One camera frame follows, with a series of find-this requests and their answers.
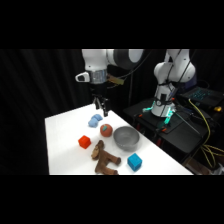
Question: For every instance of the grey bowl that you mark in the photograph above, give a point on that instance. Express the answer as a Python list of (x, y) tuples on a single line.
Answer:
[(126, 137)]

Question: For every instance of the black robot stand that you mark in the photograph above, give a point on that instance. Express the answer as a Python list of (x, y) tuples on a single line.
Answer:
[(181, 135)]

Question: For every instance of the teal cube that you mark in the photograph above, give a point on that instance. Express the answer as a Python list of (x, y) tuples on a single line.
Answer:
[(134, 162)]

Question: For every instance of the small yellow connector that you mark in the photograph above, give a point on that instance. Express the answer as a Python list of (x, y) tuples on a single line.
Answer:
[(217, 108)]

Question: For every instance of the orange plush peach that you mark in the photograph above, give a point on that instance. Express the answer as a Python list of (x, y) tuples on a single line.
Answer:
[(106, 130)]

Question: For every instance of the red cube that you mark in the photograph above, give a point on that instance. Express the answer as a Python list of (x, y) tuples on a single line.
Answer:
[(84, 142)]

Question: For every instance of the blue plush cloth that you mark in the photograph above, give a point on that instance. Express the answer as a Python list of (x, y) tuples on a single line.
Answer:
[(95, 120)]

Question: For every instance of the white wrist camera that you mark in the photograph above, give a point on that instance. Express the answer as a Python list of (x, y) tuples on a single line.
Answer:
[(82, 77)]

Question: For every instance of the black curtain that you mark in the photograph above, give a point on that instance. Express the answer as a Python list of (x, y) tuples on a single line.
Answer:
[(33, 96)]

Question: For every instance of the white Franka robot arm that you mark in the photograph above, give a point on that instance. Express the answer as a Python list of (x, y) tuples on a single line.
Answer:
[(174, 68)]

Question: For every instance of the laptop with lit keyboard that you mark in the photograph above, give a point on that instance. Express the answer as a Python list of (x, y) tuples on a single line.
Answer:
[(201, 94)]

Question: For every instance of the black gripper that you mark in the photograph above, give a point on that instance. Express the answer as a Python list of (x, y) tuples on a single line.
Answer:
[(99, 90)]

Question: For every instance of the brown plush deer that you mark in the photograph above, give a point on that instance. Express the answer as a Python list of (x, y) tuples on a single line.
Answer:
[(103, 159)]

